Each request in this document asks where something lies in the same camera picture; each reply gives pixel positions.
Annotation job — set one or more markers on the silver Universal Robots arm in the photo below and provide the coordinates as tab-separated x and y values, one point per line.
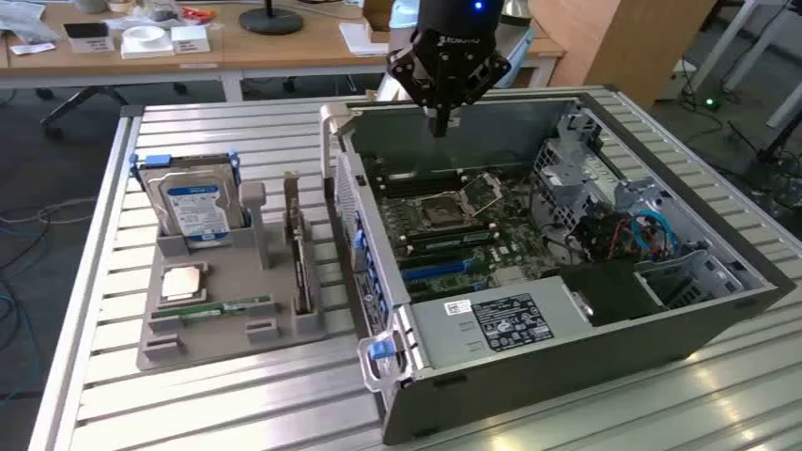
402	11

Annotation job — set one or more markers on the grey printed parts rack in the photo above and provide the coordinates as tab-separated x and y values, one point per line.
233	338

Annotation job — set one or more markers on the grey power supply unit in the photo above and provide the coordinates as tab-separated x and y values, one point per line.
452	338

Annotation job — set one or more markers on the black round lamp base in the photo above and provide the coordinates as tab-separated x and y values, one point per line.
270	22

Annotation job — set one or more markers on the white tape roll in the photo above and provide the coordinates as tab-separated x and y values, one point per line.
145	43

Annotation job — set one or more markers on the tall metal disk bay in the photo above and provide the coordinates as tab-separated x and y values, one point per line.
577	188

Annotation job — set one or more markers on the white card with red print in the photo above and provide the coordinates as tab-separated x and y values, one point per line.
31	49

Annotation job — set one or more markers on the green RAM stick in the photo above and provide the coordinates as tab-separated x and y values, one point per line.
208	310

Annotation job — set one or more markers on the low metal disk bay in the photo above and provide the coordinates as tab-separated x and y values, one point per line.
689	282

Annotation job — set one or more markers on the brown cardboard box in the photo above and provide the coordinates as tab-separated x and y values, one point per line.
377	14

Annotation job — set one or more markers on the flat white box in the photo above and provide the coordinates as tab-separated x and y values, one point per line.
147	52

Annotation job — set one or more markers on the clear plastic bag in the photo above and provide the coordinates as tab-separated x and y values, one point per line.
26	23

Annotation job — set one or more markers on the silver CPU chip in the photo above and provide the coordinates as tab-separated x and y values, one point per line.
182	284

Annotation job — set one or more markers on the stack of white papers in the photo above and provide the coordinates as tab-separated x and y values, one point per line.
364	42

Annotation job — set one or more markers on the red small parts pack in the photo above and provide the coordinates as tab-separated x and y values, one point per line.
194	15

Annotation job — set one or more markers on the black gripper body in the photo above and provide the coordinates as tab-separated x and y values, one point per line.
458	47

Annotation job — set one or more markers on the CPU socket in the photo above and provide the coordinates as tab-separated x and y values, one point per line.
445	211

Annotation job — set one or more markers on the beige tape roll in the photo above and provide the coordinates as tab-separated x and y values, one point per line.
119	5

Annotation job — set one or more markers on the open grey PC case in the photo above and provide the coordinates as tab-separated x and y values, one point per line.
564	376

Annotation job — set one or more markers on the black fan shroud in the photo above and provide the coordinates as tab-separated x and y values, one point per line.
615	296

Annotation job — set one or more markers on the green motherboard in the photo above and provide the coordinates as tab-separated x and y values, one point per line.
501	244

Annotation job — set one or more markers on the hard disk in blue carrier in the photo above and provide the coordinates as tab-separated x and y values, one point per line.
194	211

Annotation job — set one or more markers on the wooden cabinet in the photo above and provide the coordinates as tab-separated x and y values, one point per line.
677	47

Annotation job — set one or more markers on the open metal socket cover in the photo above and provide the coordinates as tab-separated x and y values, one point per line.
482	192

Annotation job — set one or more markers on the graphics card with black cooler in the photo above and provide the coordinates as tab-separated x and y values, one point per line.
300	263

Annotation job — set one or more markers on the wooden desk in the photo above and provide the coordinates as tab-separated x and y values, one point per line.
282	47

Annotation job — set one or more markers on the white labelled box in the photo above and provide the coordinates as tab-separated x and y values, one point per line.
189	35

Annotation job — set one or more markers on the black topped white box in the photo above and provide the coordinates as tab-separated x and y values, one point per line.
91	44

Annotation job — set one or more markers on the grey cup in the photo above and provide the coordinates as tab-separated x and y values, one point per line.
91	5

